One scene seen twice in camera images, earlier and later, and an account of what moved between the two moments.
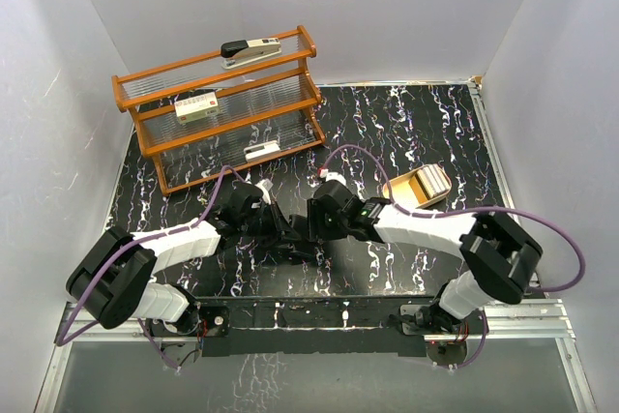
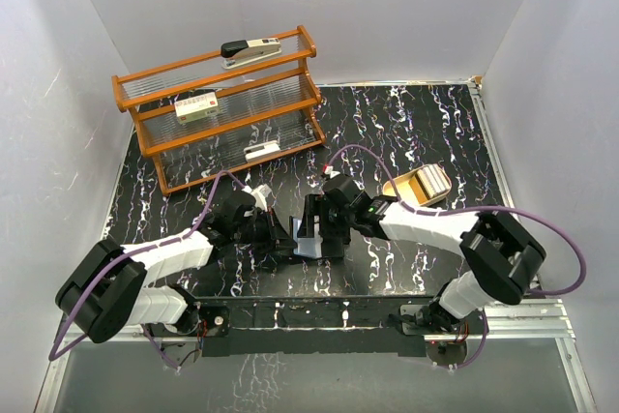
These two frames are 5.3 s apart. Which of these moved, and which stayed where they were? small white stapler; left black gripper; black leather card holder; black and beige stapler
Moved: black leather card holder
Stayed: black and beige stapler; small white stapler; left black gripper
